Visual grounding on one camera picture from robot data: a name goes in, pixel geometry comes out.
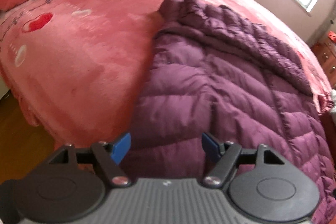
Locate pink heart-print bed cover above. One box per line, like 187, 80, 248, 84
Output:
1, 0, 331, 145

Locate purple down jacket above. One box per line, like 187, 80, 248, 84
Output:
121, 0, 335, 223

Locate right plaid curtain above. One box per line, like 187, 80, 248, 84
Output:
307, 2, 336, 47

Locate brown wooden dresser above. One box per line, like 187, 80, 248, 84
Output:
311, 38, 335, 79

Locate red box on dresser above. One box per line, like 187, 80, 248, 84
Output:
327, 31, 336, 43

